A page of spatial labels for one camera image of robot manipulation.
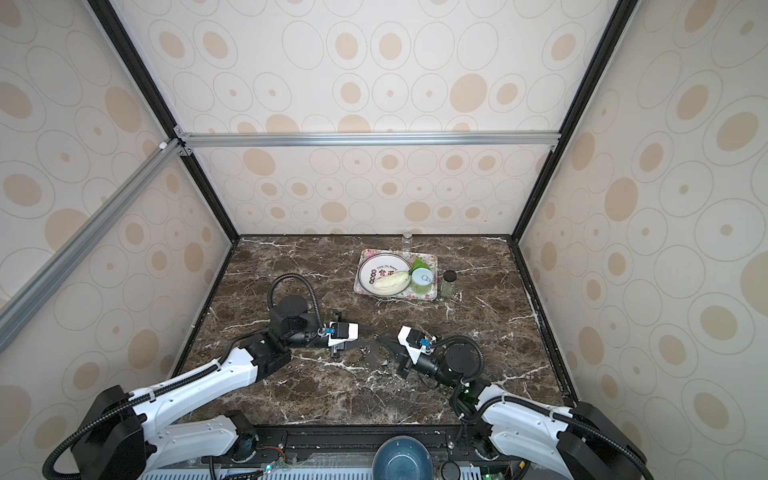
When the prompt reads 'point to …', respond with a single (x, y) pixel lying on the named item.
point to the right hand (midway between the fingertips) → (391, 335)
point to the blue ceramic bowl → (402, 458)
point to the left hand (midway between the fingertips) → (379, 337)
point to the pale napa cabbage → (392, 284)
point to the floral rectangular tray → (431, 260)
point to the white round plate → (380, 265)
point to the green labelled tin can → (422, 281)
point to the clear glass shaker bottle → (407, 243)
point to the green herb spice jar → (447, 286)
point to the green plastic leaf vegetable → (418, 263)
